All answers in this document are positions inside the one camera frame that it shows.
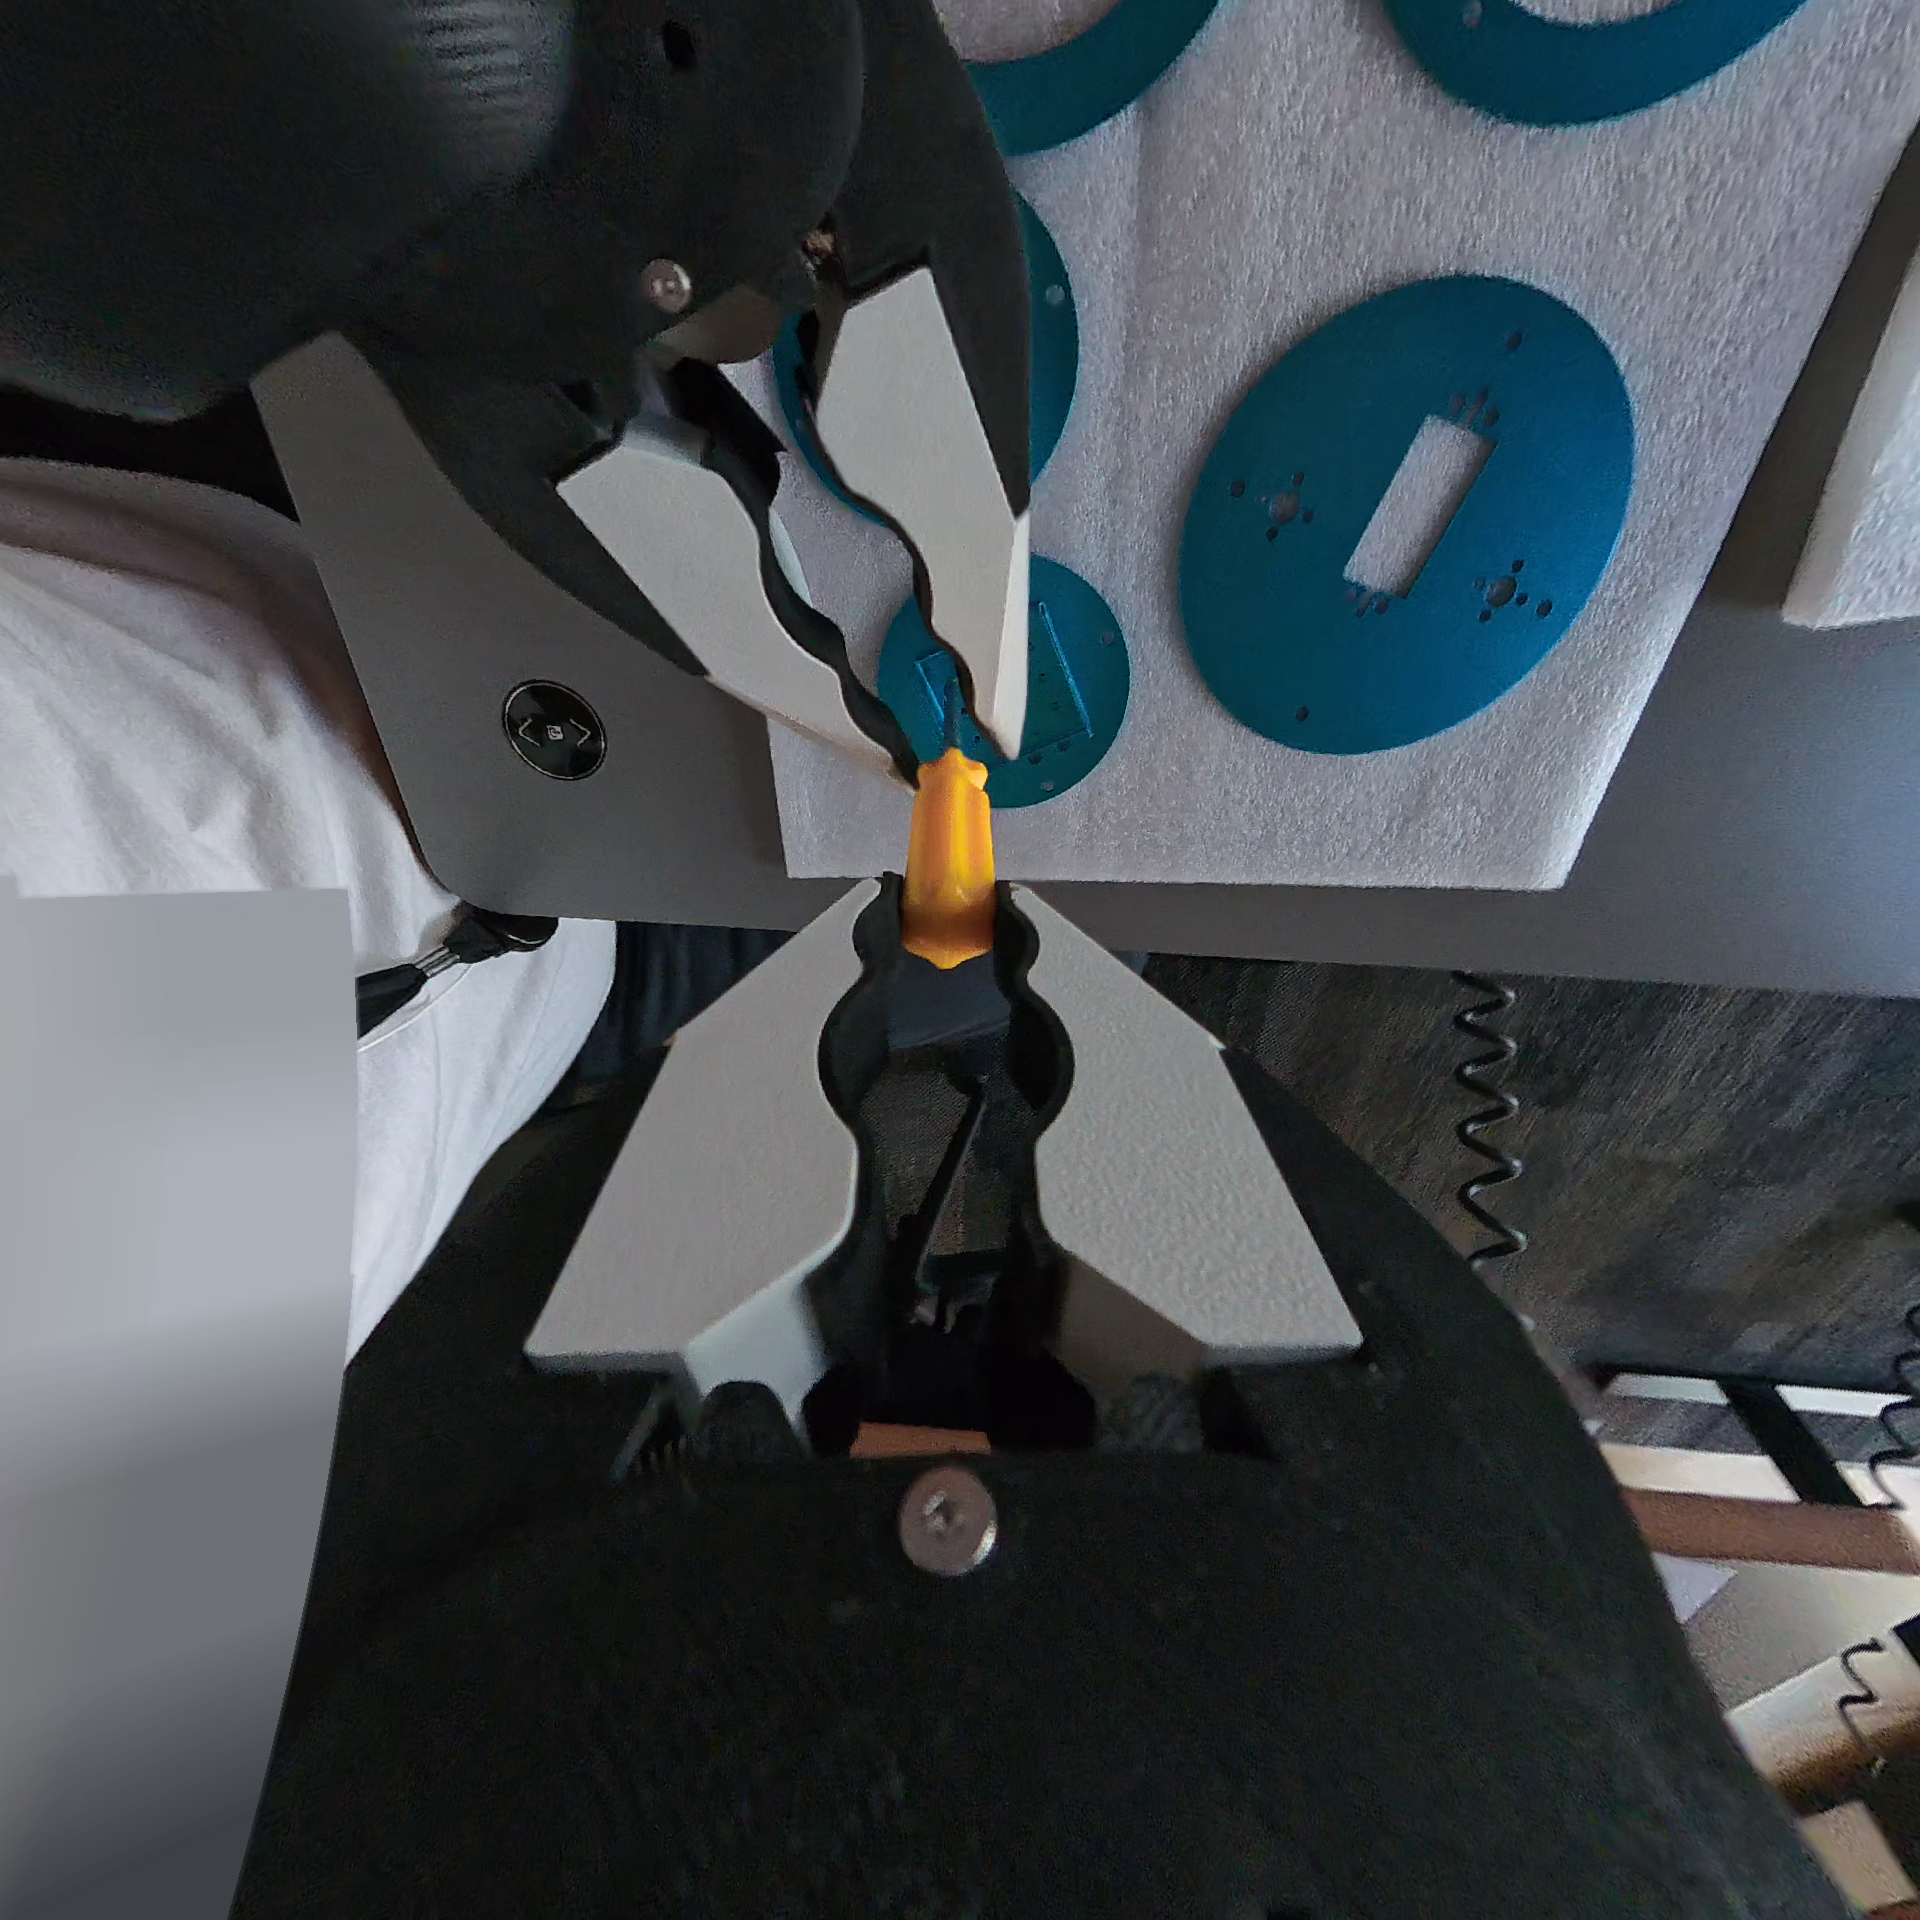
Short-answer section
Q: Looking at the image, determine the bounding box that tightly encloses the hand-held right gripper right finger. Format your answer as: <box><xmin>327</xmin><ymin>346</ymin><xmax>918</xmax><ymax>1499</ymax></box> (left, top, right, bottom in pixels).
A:
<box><xmin>1000</xmin><ymin>883</ymin><xmax>1368</xmax><ymax>1373</ymax></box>

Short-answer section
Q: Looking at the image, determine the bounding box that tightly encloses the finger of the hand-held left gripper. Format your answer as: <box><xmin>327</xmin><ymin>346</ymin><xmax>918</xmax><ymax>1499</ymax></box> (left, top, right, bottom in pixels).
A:
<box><xmin>559</xmin><ymin>417</ymin><xmax>921</xmax><ymax>788</ymax></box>
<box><xmin>814</xmin><ymin>268</ymin><xmax>1039</xmax><ymax>761</ymax></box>

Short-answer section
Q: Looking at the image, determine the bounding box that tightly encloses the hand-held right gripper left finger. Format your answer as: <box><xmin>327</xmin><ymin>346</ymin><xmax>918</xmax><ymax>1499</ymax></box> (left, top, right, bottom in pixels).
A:
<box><xmin>526</xmin><ymin>883</ymin><xmax>903</xmax><ymax>1402</ymax></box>

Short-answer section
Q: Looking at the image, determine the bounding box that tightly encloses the blue round plate with bracket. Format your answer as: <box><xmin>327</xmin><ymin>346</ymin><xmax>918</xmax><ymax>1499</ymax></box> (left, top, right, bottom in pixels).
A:
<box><xmin>879</xmin><ymin>555</ymin><xmax>1132</xmax><ymax>812</ymax></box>

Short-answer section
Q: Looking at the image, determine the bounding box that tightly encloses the orange-handled screwdriver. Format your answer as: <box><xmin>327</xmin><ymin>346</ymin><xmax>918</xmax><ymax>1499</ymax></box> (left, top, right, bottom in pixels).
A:
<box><xmin>902</xmin><ymin>750</ymin><xmax>1002</xmax><ymax>970</ymax></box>

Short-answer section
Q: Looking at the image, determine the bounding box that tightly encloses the black round desk control button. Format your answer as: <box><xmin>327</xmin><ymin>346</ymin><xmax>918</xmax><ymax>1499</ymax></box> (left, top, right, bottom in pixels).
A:
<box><xmin>504</xmin><ymin>678</ymin><xmax>608</xmax><ymax>781</ymax></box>

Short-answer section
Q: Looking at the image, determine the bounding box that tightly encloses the small blue round disc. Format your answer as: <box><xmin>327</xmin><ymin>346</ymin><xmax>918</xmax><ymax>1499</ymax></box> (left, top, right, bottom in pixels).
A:
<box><xmin>774</xmin><ymin>193</ymin><xmax>1082</xmax><ymax>528</ymax></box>

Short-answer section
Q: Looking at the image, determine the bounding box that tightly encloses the white foam sheet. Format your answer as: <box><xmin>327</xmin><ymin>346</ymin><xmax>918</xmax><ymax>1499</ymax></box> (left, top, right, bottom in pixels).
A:
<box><xmin>721</xmin><ymin>0</ymin><xmax>1920</xmax><ymax>886</ymax></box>

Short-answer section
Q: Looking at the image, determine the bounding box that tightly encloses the large blue disc rectangular cutout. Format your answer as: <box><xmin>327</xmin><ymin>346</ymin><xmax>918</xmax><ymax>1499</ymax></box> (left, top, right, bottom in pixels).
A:
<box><xmin>1180</xmin><ymin>275</ymin><xmax>1636</xmax><ymax>755</ymax></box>

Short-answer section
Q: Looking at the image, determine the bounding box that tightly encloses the white foam block round hole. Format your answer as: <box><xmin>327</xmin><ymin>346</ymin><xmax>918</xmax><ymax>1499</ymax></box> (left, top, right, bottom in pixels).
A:
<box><xmin>1785</xmin><ymin>256</ymin><xmax>1920</xmax><ymax>633</ymax></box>

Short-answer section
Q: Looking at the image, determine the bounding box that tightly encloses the black coiled cable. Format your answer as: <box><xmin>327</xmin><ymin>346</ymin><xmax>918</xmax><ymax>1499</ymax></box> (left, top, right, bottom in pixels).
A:
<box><xmin>1452</xmin><ymin>972</ymin><xmax>1530</xmax><ymax>1278</ymax></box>

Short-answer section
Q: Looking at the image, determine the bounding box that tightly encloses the black lanyard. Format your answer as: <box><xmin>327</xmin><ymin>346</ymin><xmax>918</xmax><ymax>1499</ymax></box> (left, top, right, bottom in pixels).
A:
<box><xmin>358</xmin><ymin>908</ymin><xmax>561</xmax><ymax>1038</ymax></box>

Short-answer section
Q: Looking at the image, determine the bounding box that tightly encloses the blue metal ring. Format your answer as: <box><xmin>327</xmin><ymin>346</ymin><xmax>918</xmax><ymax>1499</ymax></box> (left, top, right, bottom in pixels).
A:
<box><xmin>1380</xmin><ymin>0</ymin><xmax>1818</xmax><ymax>125</ymax></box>
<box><xmin>961</xmin><ymin>0</ymin><xmax>1220</xmax><ymax>156</ymax></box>

